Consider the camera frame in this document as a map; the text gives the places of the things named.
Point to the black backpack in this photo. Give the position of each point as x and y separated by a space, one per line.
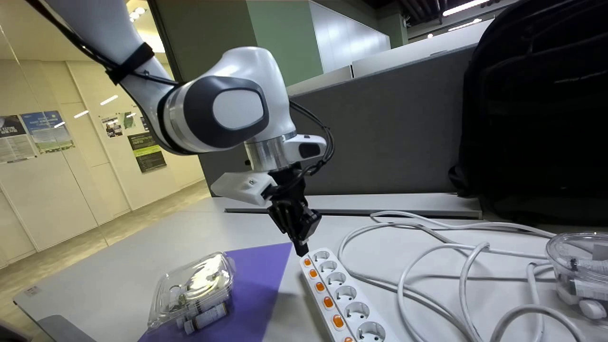
535 115

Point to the purple paper mat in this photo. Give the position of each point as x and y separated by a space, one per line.
257 279

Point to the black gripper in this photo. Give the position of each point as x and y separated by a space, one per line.
289 208

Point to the white adapter bundle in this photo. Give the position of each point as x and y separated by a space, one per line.
580 264

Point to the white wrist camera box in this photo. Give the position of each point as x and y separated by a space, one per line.
244 188

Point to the white power strip orange switches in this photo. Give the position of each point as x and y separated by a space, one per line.
348 309

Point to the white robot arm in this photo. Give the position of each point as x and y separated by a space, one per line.
240 102

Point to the grey desk partition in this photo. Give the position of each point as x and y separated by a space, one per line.
396 117

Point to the dark wall poster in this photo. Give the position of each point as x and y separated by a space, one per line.
147 153

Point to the clear plastic container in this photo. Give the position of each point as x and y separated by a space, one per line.
194 296

